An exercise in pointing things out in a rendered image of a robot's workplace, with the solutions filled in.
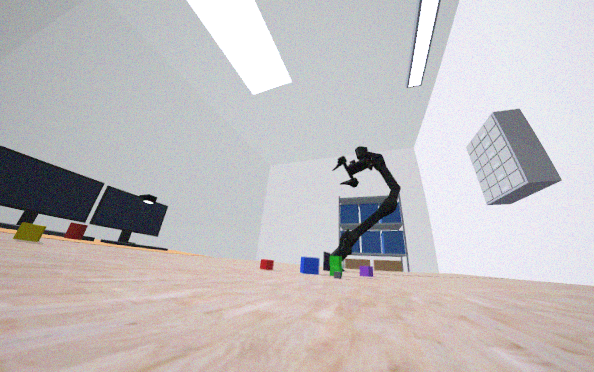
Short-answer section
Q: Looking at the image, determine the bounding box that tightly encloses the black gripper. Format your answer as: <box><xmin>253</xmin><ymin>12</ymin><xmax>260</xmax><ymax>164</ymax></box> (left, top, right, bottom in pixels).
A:
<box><xmin>332</xmin><ymin>155</ymin><xmax>361</xmax><ymax>188</ymax></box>

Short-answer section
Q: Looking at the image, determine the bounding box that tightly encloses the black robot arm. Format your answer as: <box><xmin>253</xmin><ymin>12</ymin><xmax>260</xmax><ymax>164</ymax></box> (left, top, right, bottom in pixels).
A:
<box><xmin>329</xmin><ymin>146</ymin><xmax>401</xmax><ymax>262</ymax></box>

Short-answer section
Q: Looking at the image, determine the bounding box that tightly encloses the purple block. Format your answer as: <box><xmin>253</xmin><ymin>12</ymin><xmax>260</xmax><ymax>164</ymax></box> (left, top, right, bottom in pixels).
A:
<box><xmin>359</xmin><ymin>266</ymin><xmax>373</xmax><ymax>277</ymax></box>

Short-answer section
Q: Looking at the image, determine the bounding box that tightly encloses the red block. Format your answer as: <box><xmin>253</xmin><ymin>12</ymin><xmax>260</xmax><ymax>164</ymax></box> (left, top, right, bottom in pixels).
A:
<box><xmin>260</xmin><ymin>259</ymin><xmax>274</xmax><ymax>270</ymax></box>

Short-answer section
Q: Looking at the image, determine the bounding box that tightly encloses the blue block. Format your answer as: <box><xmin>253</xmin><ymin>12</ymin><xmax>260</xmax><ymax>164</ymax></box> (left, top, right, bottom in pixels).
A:
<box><xmin>300</xmin><ymin>257</ymin><xmax>320</xmax><ymax>274</ymax></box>

